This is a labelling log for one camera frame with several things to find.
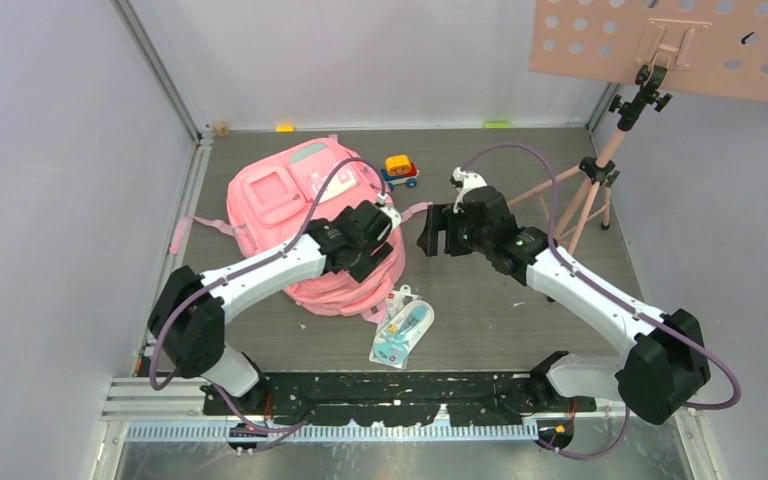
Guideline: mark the yellow blue toy truck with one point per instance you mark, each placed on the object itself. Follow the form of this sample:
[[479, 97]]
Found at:
[[400, 170]]

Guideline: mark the aluminium frame rail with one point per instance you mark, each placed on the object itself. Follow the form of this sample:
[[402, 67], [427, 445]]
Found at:
[[136, 413]]

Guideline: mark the pink music stand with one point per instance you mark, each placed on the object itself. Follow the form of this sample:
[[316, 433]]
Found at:
[[687, 128]]

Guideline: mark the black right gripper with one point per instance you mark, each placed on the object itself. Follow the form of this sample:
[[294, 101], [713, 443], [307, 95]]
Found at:
[[442, 217]]

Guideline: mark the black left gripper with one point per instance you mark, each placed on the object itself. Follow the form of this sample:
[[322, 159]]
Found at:
[[374, 252]]

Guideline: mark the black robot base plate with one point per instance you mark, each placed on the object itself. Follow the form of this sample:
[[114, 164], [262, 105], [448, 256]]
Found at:
[[397, 399]]

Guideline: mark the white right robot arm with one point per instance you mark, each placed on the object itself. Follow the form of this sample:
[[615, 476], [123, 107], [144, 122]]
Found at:
[[658, 365]]

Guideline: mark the pink student backpack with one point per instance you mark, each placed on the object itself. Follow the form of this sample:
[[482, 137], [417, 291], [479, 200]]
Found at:
[[268, 200]]

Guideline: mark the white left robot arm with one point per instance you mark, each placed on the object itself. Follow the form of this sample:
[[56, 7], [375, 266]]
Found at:
[[189, 318]]

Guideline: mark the green tape marker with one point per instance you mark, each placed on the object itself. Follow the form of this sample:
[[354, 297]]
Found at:
[[496, 125]]

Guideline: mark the white red stationery pack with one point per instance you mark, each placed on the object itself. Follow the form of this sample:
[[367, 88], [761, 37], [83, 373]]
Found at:
[[393, 303]]

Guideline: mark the small wooden block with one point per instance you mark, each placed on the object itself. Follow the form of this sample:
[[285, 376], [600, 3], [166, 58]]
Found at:
[[221, 128]]

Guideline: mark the blue correction tape pack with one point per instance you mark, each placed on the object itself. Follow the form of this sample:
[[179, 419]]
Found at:
[[396, 338]]

